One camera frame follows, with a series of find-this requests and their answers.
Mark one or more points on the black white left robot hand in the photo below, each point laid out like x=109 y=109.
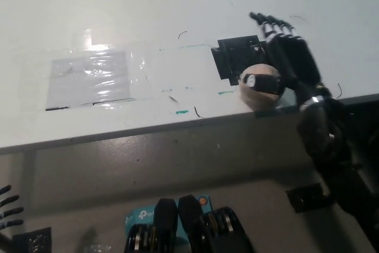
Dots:
x=9 y=208

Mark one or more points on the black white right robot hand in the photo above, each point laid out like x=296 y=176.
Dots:
x=296 y=57

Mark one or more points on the black square mask patch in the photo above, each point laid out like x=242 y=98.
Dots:
x=234 y=57

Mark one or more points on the black robot torso blocks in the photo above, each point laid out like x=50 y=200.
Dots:
x=192 y=229

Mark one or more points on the black floor marker patch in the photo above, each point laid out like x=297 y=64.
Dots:
x=32 y=239
x=306 y=198

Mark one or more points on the teal router box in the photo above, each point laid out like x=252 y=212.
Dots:
x=139 y=216

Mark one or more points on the clear plastic tape sheet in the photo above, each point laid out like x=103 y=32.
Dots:
x=142 y=66

